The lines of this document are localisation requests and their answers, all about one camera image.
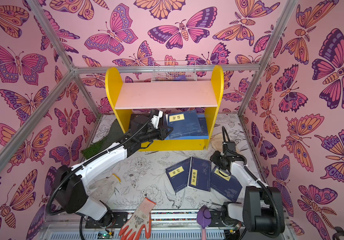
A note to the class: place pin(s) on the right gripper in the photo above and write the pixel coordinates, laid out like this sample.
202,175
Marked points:
220,162

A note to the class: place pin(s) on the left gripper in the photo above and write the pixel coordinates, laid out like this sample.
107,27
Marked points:
159,130

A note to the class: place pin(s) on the black antler cover book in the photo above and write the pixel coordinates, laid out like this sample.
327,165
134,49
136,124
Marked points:
139,122

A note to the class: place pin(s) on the blue thread-bound book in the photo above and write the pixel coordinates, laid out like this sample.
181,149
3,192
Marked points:
204,126

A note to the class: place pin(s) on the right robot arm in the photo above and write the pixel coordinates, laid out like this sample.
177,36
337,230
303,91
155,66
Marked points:
262,209

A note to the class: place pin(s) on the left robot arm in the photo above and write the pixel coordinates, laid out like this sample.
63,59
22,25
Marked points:
69,194

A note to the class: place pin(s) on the beige work glove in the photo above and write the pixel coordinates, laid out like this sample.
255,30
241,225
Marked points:
217,142

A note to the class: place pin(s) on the green artificial grass mat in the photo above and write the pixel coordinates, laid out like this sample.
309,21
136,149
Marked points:
107,133

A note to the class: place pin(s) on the yellow pink blue bookshelf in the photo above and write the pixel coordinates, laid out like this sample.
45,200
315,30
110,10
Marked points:
125,97

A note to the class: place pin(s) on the purple item in basket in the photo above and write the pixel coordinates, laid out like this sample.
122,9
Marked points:
181,78

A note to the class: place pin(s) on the red white work glove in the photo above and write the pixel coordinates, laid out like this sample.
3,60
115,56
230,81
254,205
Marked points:
140,220

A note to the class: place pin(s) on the green circuit board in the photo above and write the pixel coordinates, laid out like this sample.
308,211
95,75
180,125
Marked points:
105,235

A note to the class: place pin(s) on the clear wire basket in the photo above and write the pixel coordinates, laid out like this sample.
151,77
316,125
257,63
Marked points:
166,71

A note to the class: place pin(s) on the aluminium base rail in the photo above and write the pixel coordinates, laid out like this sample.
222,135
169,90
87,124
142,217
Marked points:
165,225

